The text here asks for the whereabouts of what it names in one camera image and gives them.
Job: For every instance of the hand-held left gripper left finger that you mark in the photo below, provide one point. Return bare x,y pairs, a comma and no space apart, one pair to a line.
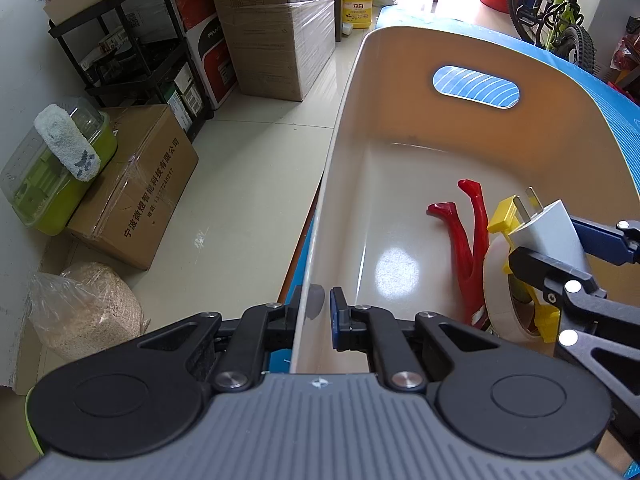
272,322

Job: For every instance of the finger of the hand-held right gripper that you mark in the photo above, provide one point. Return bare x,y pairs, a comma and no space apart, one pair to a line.
600,242
580,300

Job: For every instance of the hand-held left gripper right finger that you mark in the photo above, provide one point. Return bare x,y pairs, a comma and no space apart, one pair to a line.
339,320

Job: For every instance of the white power adapter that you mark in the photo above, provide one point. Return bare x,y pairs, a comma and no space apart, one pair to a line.
550,232

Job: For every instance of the pale tape roll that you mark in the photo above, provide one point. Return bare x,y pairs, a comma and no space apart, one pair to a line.
495,290

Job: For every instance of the yellow plastic tool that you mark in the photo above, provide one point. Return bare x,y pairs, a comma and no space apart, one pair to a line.
502,215

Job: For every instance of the beige plastic basket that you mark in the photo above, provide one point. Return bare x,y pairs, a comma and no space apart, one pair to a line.
400,185

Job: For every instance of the blue silicone mat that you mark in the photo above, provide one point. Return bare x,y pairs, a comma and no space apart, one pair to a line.
622,125

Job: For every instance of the plastic bag of grain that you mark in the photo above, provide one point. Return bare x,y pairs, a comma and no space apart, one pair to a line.
85,310

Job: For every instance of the printed brown cardboard box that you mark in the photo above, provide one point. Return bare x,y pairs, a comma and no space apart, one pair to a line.
140,180

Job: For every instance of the white freezer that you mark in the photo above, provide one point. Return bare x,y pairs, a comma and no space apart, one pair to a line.
610,10

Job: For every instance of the green black bicycle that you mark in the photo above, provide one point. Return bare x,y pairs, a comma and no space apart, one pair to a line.
565,10

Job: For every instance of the lime green disc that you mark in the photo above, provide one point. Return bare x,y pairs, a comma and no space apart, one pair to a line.
32,425

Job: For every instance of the green container with clear lid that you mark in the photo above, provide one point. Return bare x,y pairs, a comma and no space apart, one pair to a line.
35,195

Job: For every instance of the wrapped brown cardboard box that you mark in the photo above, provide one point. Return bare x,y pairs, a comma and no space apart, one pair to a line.
280,50

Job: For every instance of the white cloth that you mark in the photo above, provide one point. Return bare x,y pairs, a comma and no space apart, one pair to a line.
65,142

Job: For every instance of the red black appliance box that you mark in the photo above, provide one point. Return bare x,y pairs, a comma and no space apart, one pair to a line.
210,55

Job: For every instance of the black metal rack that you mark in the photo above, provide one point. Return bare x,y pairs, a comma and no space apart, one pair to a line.
145,67

